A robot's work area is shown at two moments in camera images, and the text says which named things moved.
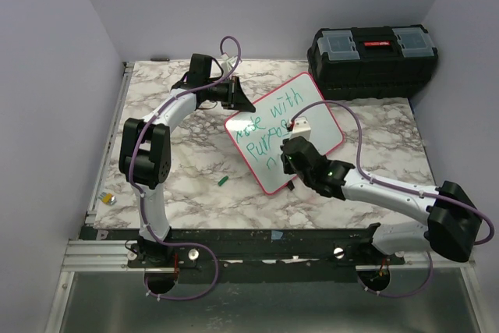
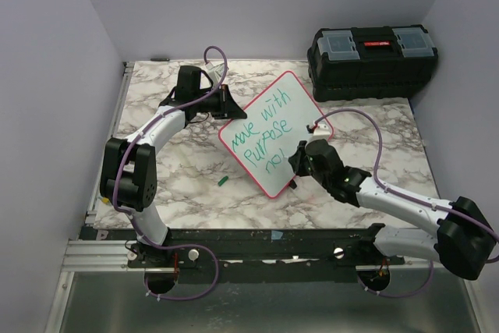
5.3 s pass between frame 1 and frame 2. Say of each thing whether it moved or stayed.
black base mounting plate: stayed
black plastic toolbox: stayed
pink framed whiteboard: moved
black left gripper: moved
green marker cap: stayed
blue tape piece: stayed
